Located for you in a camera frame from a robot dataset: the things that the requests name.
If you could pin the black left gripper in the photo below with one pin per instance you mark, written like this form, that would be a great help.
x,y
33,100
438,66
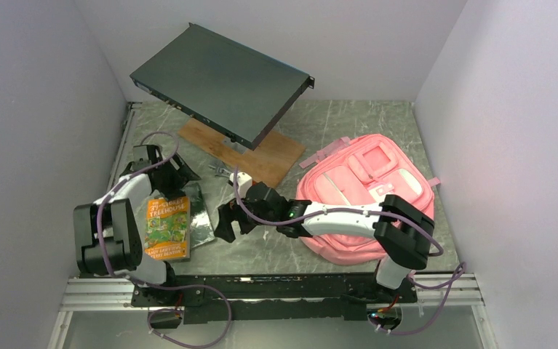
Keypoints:
x,y
182,175

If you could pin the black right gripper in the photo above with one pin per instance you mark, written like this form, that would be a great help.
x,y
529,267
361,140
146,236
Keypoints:
x,y
228,213

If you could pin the orange treehouse book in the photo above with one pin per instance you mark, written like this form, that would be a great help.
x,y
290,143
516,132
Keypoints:
x,y
168,229

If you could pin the pink student backpack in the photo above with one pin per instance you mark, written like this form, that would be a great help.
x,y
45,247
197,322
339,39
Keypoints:
x,y
363,171

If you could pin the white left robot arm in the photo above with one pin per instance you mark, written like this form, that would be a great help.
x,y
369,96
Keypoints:
x,y
106,237

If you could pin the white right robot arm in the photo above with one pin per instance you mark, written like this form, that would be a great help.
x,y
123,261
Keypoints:
x,y
403,232

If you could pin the brown wooden board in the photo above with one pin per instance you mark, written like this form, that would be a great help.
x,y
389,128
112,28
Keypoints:
x,y
269,162

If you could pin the dark metal rack unit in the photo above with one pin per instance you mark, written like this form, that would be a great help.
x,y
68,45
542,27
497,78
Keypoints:
x,y
232,88

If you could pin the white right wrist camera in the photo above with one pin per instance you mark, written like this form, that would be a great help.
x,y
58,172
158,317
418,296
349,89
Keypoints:
x,y
241,182

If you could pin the orange handled adjustable wrench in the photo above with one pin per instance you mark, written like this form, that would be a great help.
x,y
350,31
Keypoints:
x,y
220,169

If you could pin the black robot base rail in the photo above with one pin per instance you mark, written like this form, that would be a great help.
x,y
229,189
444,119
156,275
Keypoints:
x,y
206,298

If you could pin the aluminium frame rail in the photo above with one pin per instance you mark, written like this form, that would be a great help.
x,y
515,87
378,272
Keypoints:
x,y
316,123

